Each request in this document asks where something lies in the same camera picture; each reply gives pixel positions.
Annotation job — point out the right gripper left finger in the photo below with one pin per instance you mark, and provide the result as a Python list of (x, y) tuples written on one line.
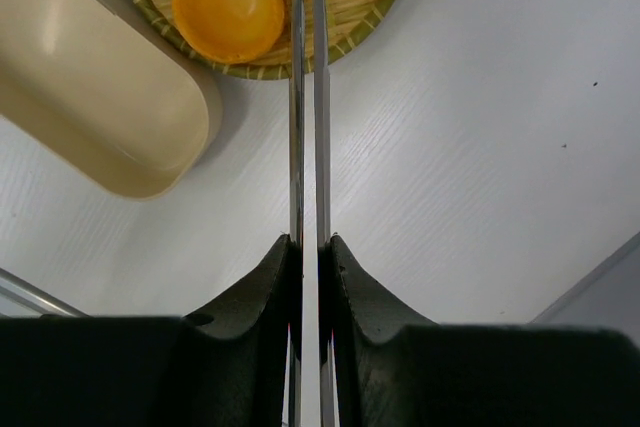
[(221, 365)]

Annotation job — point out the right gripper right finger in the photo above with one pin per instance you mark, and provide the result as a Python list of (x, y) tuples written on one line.
[(395, 367)]

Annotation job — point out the yellow egg yolk food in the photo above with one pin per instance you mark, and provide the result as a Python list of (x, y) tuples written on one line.
[(230, 31)]

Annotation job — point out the aluminium front rail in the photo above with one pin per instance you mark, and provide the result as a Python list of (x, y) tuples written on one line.
[(28, 296)]

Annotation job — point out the beige lunch box container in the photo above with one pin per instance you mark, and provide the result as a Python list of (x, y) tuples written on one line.
[(93, 82)]

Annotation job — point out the round woven bamboo tray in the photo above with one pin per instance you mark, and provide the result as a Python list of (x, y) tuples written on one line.
[(350, 22)]

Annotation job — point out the right aluminium frame post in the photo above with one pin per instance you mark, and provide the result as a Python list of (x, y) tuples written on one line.
[(608, 297)]

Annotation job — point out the metal food tongs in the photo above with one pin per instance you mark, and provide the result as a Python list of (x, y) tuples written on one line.
[(309, 146)]

